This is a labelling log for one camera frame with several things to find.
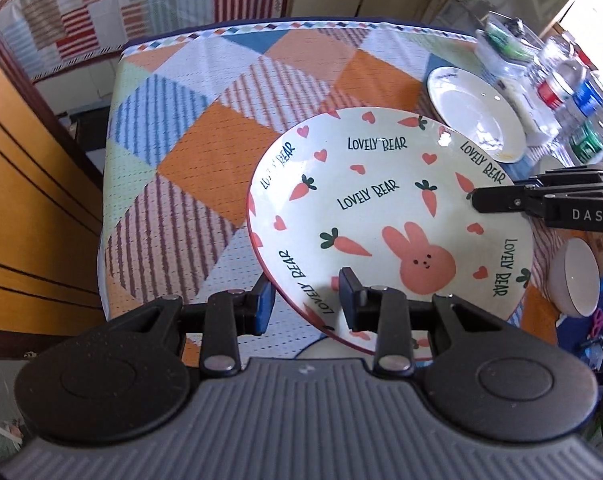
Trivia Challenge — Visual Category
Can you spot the small white bowl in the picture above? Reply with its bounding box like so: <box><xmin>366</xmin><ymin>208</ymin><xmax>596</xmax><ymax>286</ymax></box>
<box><xmin>548</xmin><ymin>238</ymin><xmax>600</xmax><ymax>318</ymax></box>

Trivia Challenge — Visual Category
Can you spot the lovely bear carrot plate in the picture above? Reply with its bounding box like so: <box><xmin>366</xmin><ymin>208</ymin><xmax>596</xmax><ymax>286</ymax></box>
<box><xmin>246</xmin><ymin>107</ymin><xmax>533</xmax><ymax>353</ymax></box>

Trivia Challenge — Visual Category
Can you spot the white morning honey plate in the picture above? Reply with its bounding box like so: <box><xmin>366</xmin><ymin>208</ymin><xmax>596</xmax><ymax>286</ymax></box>
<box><xmin>426</xmin><ymin>66</ymin><xmax>526</xmax><ymax>164</ymax></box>

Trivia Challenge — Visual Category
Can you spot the white bowl dark rim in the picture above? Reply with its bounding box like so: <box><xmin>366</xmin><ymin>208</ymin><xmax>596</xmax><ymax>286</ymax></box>
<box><xmin>296</xmin><ymin>337</ymin><xmax>373</xmax><ymax>365</ymax></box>

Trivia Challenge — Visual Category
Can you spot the green label water bottle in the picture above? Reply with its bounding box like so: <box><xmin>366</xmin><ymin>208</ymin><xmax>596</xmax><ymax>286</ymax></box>
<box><xmin>568</xmin><ymin>106</ymin><xmax>603</xmax><ymax>165</ymax></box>

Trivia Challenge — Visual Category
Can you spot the white tissue pack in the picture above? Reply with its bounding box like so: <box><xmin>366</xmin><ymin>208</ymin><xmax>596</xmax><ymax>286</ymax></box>
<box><xmin>497</xmin><ymin>78</ymin><xmax>559</xmax><ymax>146</ymax></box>

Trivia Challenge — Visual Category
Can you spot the blue label water bottle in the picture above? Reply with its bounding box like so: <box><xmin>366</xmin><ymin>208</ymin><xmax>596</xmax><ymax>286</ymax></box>
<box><xmin>573</xmin><ymin>70</ymin><xmax>603</xmax><ymax>122</ymax></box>

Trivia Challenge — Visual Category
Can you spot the red label water bottle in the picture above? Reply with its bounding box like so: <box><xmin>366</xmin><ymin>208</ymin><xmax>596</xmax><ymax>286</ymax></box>
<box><xmin>537</xmin><ymin>58</ymin><xmax>586</xmax><ymax>110</ymax></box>

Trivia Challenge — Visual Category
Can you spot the colourful patchwork tablecloth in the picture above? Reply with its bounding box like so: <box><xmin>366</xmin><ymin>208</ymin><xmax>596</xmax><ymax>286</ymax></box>
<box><xmin>96</xmin><ymin>19</ymin><xmax>603</xmax><ymax>366</ymax></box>

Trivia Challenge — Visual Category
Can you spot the wooden chair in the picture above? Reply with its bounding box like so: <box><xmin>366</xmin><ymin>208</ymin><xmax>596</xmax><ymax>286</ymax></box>
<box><xmin>0</xmin><ymin>36</ymin><xmax>105</xmax><ymax>360</ymax></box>

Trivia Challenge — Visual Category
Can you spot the striped counter cloth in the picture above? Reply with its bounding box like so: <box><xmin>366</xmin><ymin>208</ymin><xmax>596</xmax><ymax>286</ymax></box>
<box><xmin>0</xmin><ymin>0</ymin><xmax>285</xmax><ymax>81</ymax></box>

